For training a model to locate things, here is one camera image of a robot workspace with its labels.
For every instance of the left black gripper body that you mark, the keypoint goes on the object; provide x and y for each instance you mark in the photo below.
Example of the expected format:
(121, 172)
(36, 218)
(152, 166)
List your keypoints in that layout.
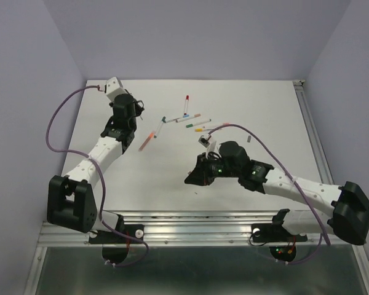
(138, 110)

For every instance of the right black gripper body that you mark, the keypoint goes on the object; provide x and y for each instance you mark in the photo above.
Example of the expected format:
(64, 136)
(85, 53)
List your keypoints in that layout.
(217, 168)

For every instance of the dark green capped marker pen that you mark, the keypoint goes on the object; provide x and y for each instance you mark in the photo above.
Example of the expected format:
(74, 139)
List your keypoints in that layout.
(159, 127)

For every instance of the red capped marker pen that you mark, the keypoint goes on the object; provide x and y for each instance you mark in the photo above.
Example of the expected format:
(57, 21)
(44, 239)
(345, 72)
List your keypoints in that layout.
(185, 112)

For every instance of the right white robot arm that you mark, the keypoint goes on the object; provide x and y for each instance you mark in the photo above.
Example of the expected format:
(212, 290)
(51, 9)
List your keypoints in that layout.
(339, 210)

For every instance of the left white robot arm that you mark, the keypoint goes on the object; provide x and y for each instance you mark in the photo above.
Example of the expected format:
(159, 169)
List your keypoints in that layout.
(76, 199)

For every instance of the pink capped marker pen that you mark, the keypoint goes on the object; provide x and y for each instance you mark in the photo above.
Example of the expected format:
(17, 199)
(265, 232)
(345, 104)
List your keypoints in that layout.
(214, 126)

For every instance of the yellow capped marker pen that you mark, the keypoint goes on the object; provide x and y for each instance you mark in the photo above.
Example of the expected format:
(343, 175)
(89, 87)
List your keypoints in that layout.
(207, 129)

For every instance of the peach capped marker pen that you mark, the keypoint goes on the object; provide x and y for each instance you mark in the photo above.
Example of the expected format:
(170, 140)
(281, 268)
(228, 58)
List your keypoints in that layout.
(187, 118)

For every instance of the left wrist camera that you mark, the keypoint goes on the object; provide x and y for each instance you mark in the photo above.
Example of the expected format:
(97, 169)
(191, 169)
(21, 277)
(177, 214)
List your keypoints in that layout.
(114, 88)

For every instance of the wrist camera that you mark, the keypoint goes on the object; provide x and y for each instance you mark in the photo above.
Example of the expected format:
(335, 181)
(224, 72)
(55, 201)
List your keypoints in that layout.
(114, 88)
(204, 140)

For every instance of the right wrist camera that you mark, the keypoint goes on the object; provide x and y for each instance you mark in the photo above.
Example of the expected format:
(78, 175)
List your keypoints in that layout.
(204, 140)

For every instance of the aluminium front rail frame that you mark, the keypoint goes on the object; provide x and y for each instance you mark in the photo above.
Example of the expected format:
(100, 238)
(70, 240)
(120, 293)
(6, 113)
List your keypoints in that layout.
(194, 253)

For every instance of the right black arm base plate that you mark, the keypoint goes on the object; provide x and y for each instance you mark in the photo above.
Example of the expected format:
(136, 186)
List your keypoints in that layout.
(269, 233)

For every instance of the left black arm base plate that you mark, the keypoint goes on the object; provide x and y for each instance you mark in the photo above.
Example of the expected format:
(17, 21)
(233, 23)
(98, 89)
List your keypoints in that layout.
(102, 237)

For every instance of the aluminium right side rail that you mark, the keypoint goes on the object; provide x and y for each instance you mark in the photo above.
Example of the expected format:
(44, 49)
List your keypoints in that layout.
(315, 142)

